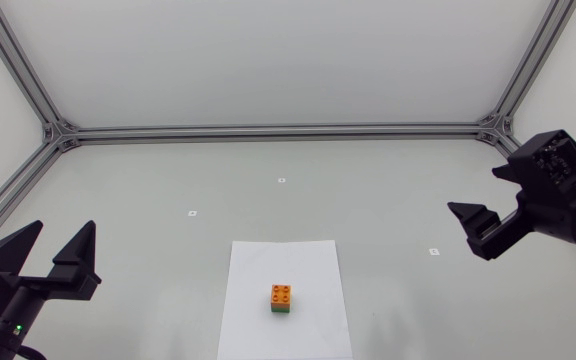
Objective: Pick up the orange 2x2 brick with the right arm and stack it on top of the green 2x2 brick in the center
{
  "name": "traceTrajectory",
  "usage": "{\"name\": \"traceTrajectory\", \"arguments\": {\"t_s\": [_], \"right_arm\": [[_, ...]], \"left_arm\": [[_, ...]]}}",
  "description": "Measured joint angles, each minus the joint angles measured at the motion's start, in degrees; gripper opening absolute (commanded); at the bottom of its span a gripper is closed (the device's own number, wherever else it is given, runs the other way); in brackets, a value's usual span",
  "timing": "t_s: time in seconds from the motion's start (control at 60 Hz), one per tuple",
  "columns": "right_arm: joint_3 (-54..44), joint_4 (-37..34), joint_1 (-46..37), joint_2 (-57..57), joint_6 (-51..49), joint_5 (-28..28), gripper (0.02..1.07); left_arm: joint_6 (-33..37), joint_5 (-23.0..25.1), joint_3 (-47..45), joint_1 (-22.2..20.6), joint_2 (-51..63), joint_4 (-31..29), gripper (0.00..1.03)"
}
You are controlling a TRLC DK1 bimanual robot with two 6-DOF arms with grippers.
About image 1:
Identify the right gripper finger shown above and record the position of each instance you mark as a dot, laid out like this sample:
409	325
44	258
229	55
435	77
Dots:
505	172
475	222

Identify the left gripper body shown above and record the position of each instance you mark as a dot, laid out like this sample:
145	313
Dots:
23	307

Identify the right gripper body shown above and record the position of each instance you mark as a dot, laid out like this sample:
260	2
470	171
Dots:
548	217

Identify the orange toy brick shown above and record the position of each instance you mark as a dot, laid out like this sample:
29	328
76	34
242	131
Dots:
280	295

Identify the green toy brick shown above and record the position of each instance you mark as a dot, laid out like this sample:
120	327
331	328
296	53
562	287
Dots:
280	309

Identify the white paper sheet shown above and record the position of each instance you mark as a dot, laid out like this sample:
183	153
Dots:
313	295

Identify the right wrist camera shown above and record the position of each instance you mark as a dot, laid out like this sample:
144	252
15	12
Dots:
555	162

